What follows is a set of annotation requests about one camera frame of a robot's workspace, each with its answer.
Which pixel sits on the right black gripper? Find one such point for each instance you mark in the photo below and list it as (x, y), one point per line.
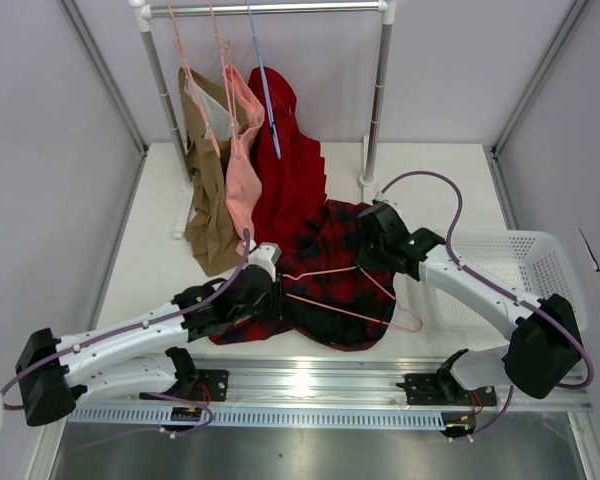
(372, 250)

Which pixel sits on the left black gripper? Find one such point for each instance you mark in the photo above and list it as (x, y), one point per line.
(276, 306)

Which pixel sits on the red plaid skirt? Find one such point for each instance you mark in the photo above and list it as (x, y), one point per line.
(328, 298)

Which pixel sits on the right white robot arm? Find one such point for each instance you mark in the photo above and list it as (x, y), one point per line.
(544, 342)

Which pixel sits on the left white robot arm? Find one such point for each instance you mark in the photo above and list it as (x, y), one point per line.
(51, 372)

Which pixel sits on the blue hanger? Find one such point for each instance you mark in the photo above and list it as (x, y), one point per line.
(265, 84)

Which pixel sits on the tan hanging garment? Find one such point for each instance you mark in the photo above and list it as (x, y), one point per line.
(210, 232)

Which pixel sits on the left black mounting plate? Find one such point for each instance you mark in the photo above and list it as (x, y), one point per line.
(211, 385)

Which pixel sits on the black mounting plate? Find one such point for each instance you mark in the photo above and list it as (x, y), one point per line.
(430, 389)
(211, 385)

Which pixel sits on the pink hanging garment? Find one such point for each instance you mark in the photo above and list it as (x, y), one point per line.
(243, 186)

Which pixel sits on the red hanging garment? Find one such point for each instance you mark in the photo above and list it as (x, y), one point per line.
(294, 186)

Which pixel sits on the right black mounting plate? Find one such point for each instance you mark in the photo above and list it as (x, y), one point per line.
(430, 389)

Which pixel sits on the white plastic basket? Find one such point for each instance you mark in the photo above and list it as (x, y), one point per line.
(531, 264)

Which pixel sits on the metal clothes rack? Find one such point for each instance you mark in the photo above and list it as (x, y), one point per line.
(145, 13)

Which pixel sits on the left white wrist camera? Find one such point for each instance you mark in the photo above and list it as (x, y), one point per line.
(265, 256)

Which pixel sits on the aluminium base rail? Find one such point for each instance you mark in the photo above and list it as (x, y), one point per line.
(259, 382)

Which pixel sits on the slotted white cable duct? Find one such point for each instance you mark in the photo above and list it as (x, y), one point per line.
(227, 416)

